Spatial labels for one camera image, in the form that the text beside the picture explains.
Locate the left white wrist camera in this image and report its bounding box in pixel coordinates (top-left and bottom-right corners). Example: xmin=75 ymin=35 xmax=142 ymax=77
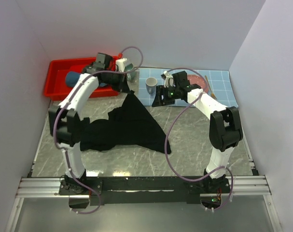
xmin=115 ymin=58 xmax=131 ymax=72

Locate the pink dotted plate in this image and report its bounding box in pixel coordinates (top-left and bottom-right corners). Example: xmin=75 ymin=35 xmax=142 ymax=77
xmin=187 ymin=74 xmax=209 ymax=93

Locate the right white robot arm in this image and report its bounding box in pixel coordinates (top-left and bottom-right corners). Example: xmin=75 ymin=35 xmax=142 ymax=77
xmin=152 ymin=69 xmax=243 ymax=193

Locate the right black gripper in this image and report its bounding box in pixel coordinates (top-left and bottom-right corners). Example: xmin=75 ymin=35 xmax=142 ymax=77
xmin=152 ymin=85 xmax=180 ymax=107

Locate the red plastic bin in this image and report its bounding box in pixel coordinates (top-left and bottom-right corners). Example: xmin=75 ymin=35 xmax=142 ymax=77
xmin=43 ymin=56 xmax=120 ymax=101

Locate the aluminium rail frame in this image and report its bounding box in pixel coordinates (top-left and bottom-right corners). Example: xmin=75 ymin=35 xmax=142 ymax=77
xmin=6 ymin=99 xmax=283 ymax=232

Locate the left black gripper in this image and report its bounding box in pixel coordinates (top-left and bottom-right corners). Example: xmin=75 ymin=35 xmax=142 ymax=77
xmin=102 ymin=69 xmax=131 ymax=94

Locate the green ceramic mug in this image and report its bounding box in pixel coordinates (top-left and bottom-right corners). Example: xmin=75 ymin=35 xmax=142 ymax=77
xmin=125 ymin=63 xmax=137 ymax=82

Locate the grey white mug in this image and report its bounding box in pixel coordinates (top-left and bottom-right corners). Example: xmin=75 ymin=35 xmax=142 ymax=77
xmin=145 ymin=77 xmax=157 ymax=95

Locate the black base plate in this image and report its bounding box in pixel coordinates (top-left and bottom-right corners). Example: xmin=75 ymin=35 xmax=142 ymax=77
xmin=58 ymin=175 xmax=231 ymax=210

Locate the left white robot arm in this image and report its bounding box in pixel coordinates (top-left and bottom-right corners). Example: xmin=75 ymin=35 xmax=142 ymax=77
xmin=48 ymin=53 xmax=130 ymax=194

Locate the blue rolled t shirt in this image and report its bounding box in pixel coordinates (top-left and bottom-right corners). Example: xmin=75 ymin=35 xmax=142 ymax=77
xmin=65 ymin=71 xmax=81 ymax=88

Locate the blue grid placemat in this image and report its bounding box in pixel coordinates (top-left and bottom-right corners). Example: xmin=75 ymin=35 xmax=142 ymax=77
xmin=138 ymin=68 xmax=238 ymax=107

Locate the black t shirt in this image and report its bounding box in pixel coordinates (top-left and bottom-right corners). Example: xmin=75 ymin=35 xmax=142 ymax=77
xmin=80 ymin=91 xmax=171 ymax=154

